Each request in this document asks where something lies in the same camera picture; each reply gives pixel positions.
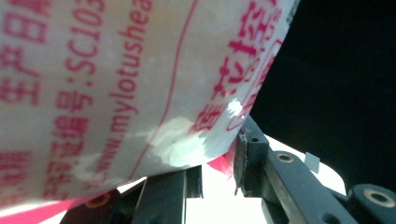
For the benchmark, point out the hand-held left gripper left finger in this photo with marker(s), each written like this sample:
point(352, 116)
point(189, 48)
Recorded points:
point(165, 199)

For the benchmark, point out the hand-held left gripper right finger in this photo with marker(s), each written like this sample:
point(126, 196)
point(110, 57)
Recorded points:
point(252, 161)

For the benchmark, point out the pink and white plastic bag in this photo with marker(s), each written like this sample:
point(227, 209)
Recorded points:
point(124, 77)

